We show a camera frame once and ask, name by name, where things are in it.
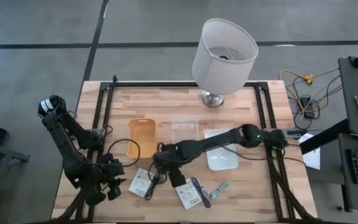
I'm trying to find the table lamp with white shade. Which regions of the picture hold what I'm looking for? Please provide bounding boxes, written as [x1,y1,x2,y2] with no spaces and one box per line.
[191,17,259,109]

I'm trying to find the white paper sheet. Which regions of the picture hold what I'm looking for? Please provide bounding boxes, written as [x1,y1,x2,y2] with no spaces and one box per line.
[298,133,322,171]

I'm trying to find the black diagonal desk bar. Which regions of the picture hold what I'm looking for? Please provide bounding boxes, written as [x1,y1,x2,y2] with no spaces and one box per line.
[300,118,351,155]

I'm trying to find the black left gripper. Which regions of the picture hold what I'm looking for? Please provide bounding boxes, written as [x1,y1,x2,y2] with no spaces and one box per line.
[96,154,128,201]

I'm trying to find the clear plastic zip bag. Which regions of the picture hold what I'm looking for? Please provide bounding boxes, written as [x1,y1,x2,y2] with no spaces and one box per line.
[170,117,200,144]

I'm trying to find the yellow floor cable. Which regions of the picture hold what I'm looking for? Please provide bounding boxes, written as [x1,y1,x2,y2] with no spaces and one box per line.
[279,70,344,113]

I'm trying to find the grey metal stand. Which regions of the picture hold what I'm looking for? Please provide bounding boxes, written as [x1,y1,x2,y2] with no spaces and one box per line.
[0,142,30,224]

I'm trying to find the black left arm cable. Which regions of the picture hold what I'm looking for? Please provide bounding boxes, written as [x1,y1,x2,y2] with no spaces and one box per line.
[104,138,141,169]

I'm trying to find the white flat rectangular tray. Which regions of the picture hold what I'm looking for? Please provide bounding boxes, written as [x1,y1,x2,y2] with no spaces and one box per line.
[204,129,239,171]

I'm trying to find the orange plastic bin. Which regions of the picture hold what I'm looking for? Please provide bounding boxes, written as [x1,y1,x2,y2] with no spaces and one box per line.
[126,118,157,159]

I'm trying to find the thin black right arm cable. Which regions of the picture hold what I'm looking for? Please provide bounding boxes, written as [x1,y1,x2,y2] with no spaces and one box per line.
[222,144,307,166]

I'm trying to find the dark grey side desk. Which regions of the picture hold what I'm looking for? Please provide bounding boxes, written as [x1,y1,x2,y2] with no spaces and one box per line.
[337,42,358,213]

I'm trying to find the tangled black floor cables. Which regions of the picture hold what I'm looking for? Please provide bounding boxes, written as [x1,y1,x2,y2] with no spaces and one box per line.
[286,68,343,130]

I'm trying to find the white card reader box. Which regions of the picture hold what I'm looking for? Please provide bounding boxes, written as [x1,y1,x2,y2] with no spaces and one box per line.
[128,167,155,198]
[175,177,203,210]

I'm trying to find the black and grey device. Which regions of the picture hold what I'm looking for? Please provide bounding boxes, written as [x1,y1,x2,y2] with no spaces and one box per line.
[51,74,319,224]

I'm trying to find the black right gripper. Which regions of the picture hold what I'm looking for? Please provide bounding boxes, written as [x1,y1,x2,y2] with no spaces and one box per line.
[153,146,188,189]

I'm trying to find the black power adapter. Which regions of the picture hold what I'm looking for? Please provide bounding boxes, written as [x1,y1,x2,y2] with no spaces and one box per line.
[300,96,316,119]

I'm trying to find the dark blue pen-shaped item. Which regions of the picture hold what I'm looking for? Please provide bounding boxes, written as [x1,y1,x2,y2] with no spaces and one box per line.
[190,176,212,208]

